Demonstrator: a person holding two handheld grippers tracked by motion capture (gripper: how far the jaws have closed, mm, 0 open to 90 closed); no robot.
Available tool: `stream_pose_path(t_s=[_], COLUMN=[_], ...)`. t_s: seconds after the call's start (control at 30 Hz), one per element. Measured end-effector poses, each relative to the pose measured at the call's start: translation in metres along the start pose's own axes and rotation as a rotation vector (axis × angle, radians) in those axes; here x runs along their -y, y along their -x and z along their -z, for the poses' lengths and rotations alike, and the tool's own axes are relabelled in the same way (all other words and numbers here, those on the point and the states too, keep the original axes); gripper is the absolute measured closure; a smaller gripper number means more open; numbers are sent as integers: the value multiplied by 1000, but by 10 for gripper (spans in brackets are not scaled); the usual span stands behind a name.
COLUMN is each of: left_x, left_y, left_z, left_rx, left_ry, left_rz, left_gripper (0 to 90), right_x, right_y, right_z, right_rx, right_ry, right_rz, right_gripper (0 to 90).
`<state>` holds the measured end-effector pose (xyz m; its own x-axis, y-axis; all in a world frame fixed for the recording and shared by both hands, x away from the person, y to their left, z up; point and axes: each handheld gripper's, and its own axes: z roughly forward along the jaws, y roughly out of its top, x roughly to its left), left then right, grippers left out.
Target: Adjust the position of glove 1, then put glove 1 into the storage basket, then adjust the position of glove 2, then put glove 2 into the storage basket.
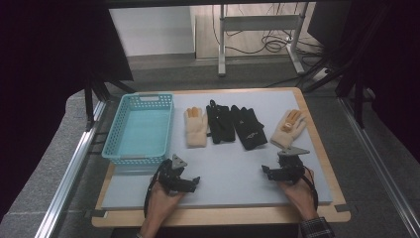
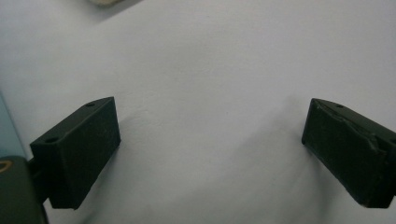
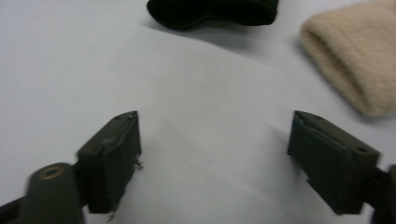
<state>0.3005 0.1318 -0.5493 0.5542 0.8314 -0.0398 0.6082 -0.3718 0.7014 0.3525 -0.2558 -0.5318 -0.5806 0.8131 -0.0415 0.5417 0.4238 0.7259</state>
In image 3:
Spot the beige knit glove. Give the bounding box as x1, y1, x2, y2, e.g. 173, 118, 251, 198
299, 0, 396, 118

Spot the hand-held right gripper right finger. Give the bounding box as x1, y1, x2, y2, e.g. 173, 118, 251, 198
287, 109, 381, 217

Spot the black glove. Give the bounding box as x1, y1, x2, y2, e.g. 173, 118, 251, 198
147, 0, 280, 31

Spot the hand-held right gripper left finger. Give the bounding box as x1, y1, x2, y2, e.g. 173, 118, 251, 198
76, 110, 144, 216

